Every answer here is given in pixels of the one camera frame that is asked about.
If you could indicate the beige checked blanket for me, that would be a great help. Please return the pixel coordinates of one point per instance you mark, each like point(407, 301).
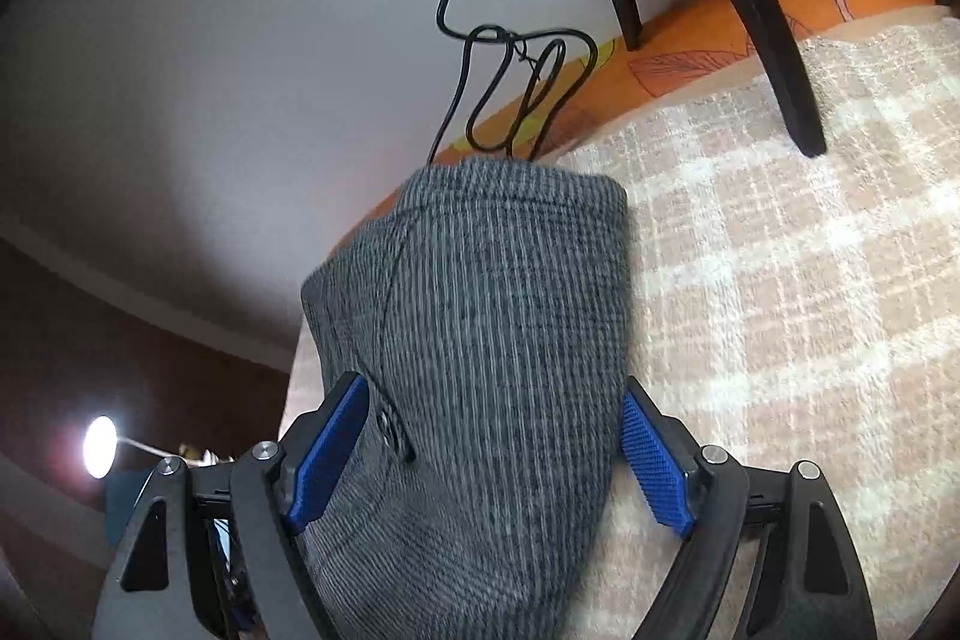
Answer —
point(765, 340)

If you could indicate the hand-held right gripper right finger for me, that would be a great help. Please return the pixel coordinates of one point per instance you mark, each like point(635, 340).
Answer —
point(654, 460)

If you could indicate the orange leaf-print bedsheet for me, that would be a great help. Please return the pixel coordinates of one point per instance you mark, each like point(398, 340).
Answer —
point(675, 55)

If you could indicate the round white lamp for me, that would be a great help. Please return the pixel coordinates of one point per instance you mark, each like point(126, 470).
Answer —
point(99, 446)

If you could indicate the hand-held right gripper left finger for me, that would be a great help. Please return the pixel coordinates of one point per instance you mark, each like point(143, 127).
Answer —
point(330, 452)

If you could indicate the grey striped pants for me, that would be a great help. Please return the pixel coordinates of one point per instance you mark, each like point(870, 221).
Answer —
point(487, 377)

